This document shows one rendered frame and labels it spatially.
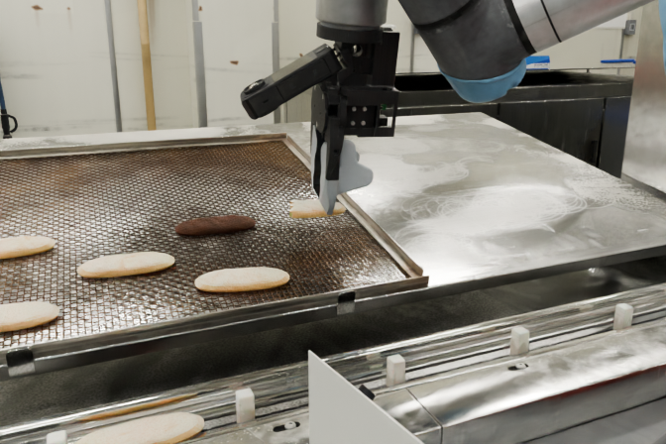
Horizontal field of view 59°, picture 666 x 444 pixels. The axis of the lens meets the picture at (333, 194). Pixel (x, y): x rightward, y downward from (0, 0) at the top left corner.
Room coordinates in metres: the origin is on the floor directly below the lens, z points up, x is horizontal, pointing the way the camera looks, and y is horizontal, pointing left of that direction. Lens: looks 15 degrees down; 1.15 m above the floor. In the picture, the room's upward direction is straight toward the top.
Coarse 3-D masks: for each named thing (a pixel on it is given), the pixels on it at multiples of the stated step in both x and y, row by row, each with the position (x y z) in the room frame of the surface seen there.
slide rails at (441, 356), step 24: (600, 312) 0.61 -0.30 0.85; (648, 312) 0.61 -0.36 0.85; (504, 336) 0.55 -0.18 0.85; (552, 336) 0.56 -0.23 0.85; (600, 336) 0.55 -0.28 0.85; (408, 360) 0.51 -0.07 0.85; (432, 360) 0.51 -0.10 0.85; (456, 360) 0.51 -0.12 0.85; (504, 360) 0.51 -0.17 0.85; (288, 384) 0.47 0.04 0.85; (360, 384) 0.47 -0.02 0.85; (408, 384) 0.47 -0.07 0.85; (192, 408) 0.43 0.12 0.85; (216, 408) 0.43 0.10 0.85; (216, 432) 0.40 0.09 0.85
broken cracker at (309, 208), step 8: (296, 200) 0.68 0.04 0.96; (304, 200) 0.69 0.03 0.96; (312, 200) 0.68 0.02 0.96; (296, 208) 0.66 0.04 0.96; (304, 208) 0.66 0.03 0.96; (312, 208) 0.66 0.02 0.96; (320, 208) 0.67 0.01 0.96; (336, 208) 0.67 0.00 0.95; (344, 208) 0.68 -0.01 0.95; (296, 216) 0.66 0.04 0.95; (304, 216) 0.66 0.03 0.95; (312, 216) 0.66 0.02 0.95; (320, 216) 0.66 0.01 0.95
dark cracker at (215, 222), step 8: (216, 216) 0.71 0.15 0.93; (224, 216) 0.71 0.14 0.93; (232, 216) 0.71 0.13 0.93; (240, 216) 0.71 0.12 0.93; (184, 224) 0.69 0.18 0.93; (192, 224) 0.69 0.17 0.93; (200, 224) 0.69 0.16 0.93; (208, 224) 0.69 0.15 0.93; (216, 224) 0.69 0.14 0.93; (224, 224) 0.69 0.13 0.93; (232, 224) 0.69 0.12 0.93; (240, 224) 0.70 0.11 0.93; (248, 224) 0.70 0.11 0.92; (176, 232) 0.68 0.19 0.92; (184, 232) 0.67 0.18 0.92; (192, 232) 0.67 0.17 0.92; (200, 232) 0.68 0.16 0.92; (208, 232) 0.68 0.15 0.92; (216, 232) 0.68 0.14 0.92; (224, 232) 0.68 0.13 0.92; (232, 232) 0.69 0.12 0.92
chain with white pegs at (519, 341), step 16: (624, 304) 0.59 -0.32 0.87; (624, 320) 0.58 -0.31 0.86; (512, 336) 0.53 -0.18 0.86; (528, 336) 0.53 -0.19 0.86; (512, 352) 0.53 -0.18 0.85; (400, 368) 0.47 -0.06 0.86; (240, 400) 0.41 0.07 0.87; (240, 416) 0.41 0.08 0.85; (256, 416) 0.43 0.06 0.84; (64, 432) 0.37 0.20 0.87
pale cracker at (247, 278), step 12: (204, 276) 0.58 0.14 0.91; (216, 276) 0.57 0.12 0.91; (228, 276) 0.57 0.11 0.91; (240, 276) 0.58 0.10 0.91; (252, 276) 0.58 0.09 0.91; (264, 276) 0.58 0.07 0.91; (276, 276) 0.58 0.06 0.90; (288, 276) 0.59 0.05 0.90; (204, 288) 0.56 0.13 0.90; (216, 288) 0.56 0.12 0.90; (228, 288) 0.56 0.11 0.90; (240, 288) 0.56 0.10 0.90; (252, 288) 0.57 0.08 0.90; (264, 288) 0.57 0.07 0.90
